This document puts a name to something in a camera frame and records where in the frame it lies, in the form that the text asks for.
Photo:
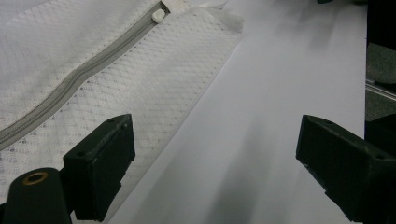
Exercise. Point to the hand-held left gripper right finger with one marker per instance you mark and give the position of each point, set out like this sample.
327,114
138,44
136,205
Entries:
348,168

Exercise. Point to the aluminium frame rail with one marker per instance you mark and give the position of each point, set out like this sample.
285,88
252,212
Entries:
381,90

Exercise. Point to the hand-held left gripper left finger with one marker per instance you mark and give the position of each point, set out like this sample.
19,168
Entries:
99,161

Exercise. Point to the white mesh laundry bag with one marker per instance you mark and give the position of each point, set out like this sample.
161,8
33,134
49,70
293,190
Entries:
155,77

